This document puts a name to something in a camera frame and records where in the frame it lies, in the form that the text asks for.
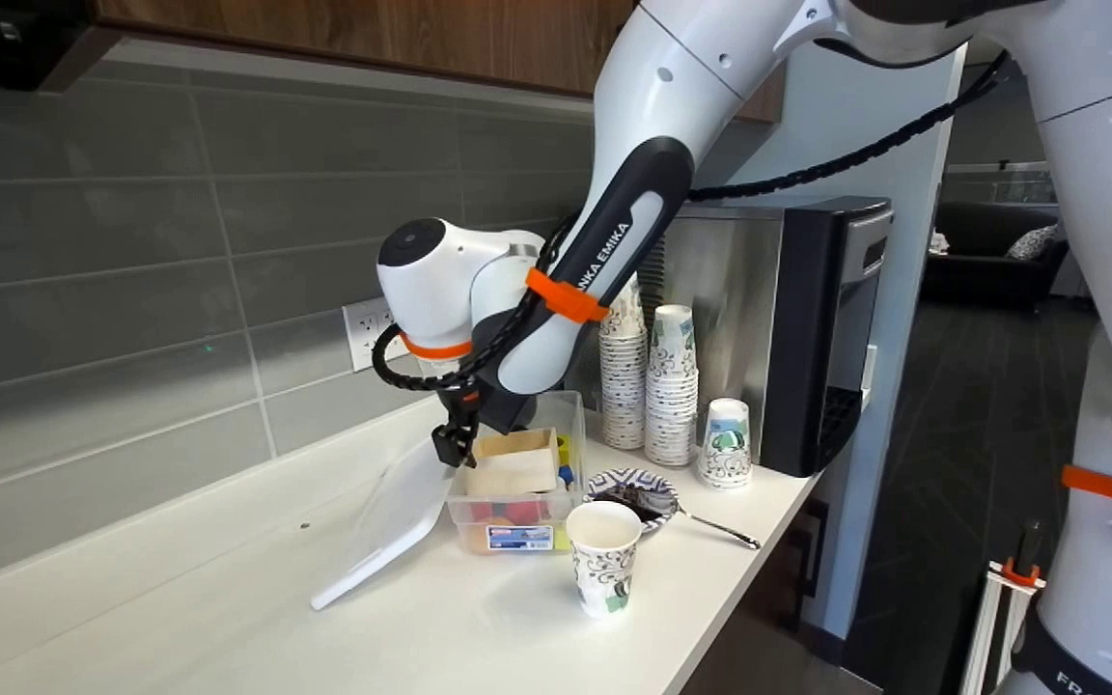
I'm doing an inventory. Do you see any metal spoon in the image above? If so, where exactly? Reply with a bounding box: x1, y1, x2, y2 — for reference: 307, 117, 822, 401
676, 505, 768, 555

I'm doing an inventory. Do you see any red toy block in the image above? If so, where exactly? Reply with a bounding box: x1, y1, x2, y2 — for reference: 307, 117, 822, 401
466, 500, 557, 529

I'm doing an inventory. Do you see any wooden cabinet door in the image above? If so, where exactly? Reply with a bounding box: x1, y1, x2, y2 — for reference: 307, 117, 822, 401
87, 0, 643, 101

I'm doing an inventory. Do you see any dark sofa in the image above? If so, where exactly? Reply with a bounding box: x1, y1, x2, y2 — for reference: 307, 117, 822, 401
920, 196, 1089, 318

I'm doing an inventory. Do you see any white wall outlet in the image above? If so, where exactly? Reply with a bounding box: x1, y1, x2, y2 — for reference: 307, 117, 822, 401
340, 292, 396, 376

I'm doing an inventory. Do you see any foil dish with dark food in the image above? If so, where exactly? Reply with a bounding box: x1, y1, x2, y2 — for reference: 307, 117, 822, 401
585, 462, 683, 538

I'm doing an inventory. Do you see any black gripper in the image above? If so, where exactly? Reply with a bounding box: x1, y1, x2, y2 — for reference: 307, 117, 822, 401
427, 381, 497, 470

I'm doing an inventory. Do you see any printed paper cup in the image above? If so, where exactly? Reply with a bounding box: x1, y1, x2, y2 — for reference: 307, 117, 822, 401
558, 500, 650, 622

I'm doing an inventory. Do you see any small upturned paper cup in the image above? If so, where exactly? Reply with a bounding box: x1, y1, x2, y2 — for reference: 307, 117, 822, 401
695, 393, 758, 491

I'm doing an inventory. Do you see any black and silver coffee machine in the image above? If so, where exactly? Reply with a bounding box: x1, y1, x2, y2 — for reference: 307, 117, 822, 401
655, 193, 898, 482

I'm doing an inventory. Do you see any tall stack of paper cups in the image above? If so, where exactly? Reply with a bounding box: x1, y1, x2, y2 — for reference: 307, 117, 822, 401
593, 273, 654, 457
641, 300, 706, 470

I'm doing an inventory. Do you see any small wooden box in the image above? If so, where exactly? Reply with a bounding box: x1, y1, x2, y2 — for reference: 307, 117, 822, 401
466, 429, 562, 503

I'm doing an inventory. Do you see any clear plastic storage container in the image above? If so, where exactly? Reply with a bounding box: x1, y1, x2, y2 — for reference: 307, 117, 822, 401
443, 386, 591, 561

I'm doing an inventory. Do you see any white tall side panel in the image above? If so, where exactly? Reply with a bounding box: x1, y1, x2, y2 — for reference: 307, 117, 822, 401
706, 35, 972, 650

